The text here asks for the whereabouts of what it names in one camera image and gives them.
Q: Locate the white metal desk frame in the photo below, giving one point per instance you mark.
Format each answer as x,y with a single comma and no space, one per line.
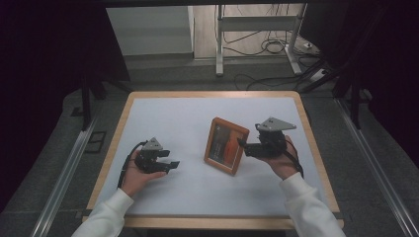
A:
257,23

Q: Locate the person's left hand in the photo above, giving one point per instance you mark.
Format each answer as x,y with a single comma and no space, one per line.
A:
136,179

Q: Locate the wooden picture frame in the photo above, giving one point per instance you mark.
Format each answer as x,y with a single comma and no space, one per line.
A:
225,146

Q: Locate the wooden table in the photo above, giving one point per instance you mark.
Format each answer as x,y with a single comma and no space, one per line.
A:
210,223

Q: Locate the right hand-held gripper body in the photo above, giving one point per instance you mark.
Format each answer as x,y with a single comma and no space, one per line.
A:
271,141

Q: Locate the white cabinet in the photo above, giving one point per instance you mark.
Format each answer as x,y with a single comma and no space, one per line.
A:
151,31

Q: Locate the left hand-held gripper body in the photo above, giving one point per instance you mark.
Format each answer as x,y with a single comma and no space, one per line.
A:
148,158

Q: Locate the dark curtain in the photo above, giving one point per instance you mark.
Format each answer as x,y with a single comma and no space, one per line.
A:
42,82
388,65

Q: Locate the black floor bracket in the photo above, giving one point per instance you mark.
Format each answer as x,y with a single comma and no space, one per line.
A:
95,141

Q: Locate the black metal stand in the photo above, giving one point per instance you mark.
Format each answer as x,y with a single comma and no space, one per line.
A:
355,105
86,102

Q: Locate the white table sheet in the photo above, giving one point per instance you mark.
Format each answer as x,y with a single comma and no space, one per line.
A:
184,125

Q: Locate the white power strip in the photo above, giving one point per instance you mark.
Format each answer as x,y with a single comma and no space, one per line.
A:
318,75

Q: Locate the person's right hand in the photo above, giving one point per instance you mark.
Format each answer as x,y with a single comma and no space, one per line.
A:
283,164

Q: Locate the aluminium floor rail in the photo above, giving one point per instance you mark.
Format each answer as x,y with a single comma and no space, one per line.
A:
378,171
66,171

